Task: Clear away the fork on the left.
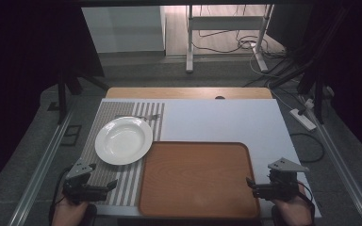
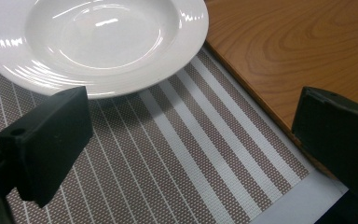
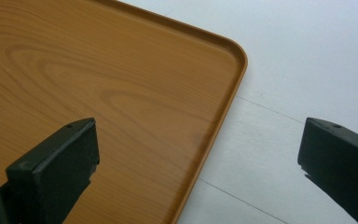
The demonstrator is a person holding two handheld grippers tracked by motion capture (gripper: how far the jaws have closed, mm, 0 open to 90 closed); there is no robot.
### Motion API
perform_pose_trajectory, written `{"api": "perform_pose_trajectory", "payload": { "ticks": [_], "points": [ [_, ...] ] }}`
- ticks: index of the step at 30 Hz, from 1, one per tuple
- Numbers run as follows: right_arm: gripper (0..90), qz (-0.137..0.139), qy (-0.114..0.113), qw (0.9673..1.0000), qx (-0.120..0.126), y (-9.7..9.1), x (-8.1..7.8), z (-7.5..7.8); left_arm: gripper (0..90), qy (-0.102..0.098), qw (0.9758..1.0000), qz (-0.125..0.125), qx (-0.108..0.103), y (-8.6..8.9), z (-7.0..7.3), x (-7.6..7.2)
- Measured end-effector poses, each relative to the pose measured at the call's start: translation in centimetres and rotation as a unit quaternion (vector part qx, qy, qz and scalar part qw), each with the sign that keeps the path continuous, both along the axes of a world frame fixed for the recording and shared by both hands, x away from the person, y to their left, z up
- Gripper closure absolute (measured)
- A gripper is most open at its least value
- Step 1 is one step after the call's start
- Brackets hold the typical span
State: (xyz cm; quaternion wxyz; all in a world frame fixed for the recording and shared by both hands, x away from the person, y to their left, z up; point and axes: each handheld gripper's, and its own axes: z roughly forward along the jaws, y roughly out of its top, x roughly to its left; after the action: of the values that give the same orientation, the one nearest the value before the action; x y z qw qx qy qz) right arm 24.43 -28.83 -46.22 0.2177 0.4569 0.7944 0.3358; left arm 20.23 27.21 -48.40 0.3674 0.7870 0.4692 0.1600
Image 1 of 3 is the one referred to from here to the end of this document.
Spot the white cabinet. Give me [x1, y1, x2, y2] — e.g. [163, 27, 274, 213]
[81, 5, 167, 55]

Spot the aluminium floor rail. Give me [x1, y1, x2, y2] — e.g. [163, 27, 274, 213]
[298, 93, 362, 226]
[7, 102, 77, 226]

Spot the white board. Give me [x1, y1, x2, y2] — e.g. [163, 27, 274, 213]
[80, 97, 322, 219]

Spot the white power strip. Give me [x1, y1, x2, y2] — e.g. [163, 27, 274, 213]
[288, 107, 318, 132]

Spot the black tripod stand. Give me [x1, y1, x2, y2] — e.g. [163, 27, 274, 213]
[56, 60, 111, 125]

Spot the black metal stand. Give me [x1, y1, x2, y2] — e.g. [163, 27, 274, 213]
[268, 6, 352, 125]

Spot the black floor cable loop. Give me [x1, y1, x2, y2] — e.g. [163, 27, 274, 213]
[289, 132, 325, 164]

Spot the wooden table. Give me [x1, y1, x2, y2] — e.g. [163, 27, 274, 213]
[105, 87, 274, 101]

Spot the brown wooden tray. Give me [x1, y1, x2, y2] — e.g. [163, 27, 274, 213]
[138, 140, 261, 220]

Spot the tangle of floor cables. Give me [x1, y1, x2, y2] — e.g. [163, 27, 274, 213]
[190, 4, 288, 62]

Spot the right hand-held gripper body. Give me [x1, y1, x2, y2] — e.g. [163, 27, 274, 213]
[253, 156, 311, 202]

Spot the grey striped placemat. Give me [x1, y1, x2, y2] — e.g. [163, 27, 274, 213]
[80, 101, 166, 208]

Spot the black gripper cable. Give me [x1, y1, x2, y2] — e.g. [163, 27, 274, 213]
[296, 180, 317, 224]
[48, 165, 74, 225]

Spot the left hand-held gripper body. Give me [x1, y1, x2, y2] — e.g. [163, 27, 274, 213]
[61, 157, 109, 205]

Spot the person's left hand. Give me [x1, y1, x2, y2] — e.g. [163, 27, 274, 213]
[51, 201, 91, 226]

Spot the white round plate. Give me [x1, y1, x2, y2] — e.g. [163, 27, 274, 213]
[94, 116, 155, 167]

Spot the silver fork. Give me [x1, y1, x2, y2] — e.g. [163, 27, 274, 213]
[114, 113, 162, 121]

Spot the person's right hand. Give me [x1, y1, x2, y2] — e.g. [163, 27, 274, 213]
[272, 183, 314, 226]

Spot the white metal desk frame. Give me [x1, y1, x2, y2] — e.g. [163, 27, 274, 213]
[185, 4, 275, 74]

